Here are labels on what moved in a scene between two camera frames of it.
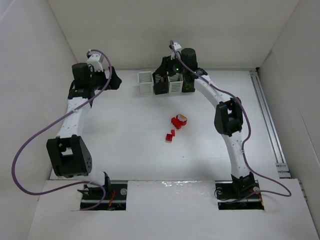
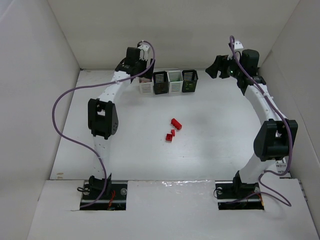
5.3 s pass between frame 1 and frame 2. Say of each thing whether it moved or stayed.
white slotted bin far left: stayed
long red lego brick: stayed
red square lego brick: stayed
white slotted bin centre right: stayed
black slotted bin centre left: stayed
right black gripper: moved
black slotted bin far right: stayed
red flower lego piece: moved
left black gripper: moved
